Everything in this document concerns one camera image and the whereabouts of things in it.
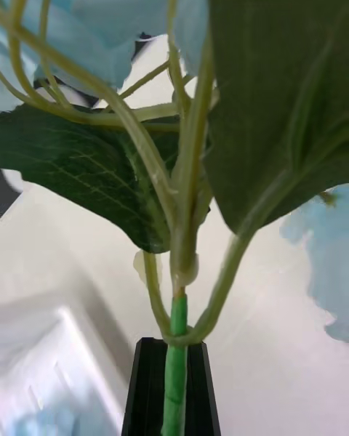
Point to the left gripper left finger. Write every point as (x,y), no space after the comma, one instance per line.
(147,388)

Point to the shallow white box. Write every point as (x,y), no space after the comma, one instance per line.
(43,352)

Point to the pale blue flower with stem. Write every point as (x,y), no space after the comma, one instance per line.
(327,261)
(180,225)

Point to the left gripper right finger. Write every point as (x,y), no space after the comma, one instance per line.
(201,396)

